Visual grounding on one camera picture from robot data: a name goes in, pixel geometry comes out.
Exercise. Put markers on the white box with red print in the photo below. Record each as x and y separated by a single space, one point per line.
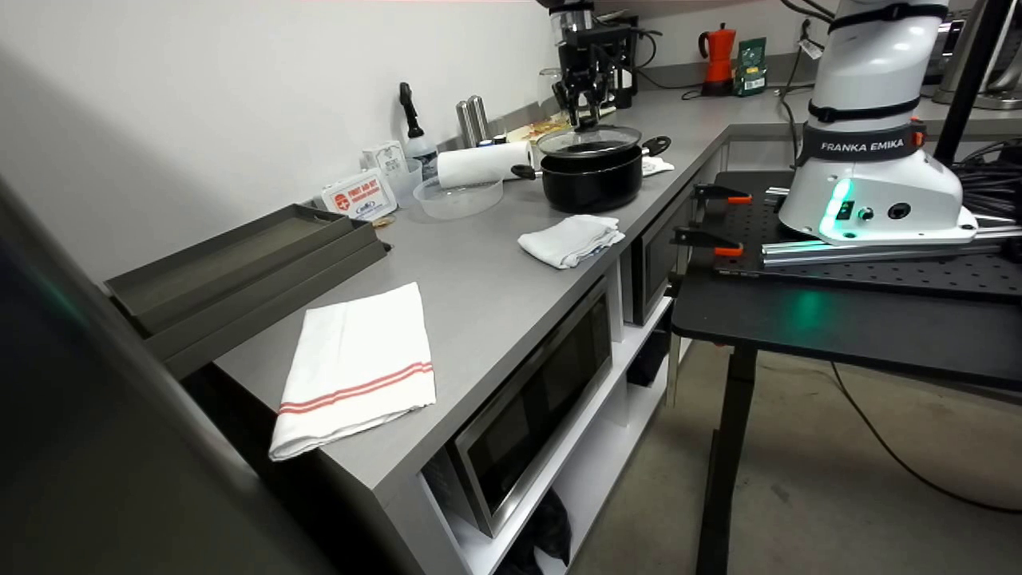
357 195

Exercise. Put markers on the dark grey stacked trays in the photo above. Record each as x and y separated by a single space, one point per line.
243 275

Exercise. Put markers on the black built-in appliance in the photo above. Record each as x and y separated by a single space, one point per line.
655 261

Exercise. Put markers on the white carton box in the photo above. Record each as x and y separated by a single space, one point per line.
385 157

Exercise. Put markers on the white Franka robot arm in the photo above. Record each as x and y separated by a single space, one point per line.
872 64

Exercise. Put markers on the steel shaker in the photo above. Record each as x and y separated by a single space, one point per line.
467 120
483 120

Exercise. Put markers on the red moka pot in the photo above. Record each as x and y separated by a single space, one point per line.
720 58

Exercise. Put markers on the black clamp with orange tips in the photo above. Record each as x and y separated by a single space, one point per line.
707 244
721 195

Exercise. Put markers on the white paper towel roll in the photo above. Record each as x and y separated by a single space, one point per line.
481 165

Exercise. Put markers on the green box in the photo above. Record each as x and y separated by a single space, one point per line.
750 64

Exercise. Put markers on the steel microwave oven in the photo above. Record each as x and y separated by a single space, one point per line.
530 416

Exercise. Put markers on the black metal pole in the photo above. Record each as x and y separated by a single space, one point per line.
975 73

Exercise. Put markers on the white towel with blue stripes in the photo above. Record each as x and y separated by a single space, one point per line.
655 167

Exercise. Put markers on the plain white folded cloth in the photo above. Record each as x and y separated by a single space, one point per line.
569 242

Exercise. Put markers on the aluminium rail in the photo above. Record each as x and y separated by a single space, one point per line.
881 250

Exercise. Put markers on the large black panel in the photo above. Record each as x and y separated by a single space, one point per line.
95 448

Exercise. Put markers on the spray bottle with black trigger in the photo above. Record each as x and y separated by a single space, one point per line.
417 131

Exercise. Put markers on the black perforated robot table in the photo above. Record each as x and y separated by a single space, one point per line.
849 322

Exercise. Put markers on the white towel with red stripe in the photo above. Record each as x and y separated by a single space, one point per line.
356 362

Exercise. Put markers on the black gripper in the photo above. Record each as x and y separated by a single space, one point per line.
594 58

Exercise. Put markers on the clear plastic bowl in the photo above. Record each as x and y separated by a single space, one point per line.
458 199

